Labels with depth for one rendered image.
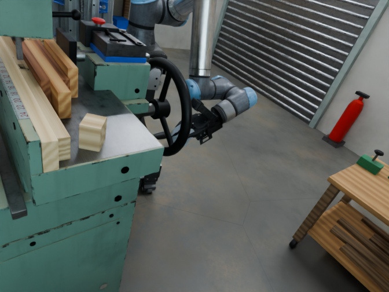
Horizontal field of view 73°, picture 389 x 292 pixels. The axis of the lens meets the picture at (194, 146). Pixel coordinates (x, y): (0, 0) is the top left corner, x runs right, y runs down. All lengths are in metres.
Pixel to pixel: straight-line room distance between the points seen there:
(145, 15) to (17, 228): 0.98
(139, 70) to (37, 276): 0.49
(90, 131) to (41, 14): 0.23
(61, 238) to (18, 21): 0.40
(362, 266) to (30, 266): 1.44
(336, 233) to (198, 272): 0.79
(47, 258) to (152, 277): 0.77
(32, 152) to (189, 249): 1.18
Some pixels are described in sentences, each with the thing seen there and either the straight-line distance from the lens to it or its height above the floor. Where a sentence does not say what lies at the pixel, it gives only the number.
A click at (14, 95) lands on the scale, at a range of 0.47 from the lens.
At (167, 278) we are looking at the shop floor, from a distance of 1.35.
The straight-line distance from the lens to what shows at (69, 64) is 0.58.
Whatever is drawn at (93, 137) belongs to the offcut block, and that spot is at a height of 0.93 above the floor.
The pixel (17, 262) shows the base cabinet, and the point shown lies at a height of 0.66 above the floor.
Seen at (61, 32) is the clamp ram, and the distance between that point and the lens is 0.65.
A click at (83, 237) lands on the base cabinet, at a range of 0.64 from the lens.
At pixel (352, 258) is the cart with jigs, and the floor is 0.20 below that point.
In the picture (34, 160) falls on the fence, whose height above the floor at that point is 0.92.
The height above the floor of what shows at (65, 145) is 0.93.
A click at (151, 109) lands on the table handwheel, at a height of 0.82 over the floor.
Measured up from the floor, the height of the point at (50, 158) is 0.92.
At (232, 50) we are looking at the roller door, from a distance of 4.28.
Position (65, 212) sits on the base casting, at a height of 0.75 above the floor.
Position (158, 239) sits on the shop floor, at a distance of 1.46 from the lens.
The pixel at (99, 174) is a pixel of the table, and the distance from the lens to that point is 0.44.
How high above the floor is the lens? 1.17
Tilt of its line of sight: 32 degrees down
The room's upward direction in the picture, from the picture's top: 17 degrees clockwise
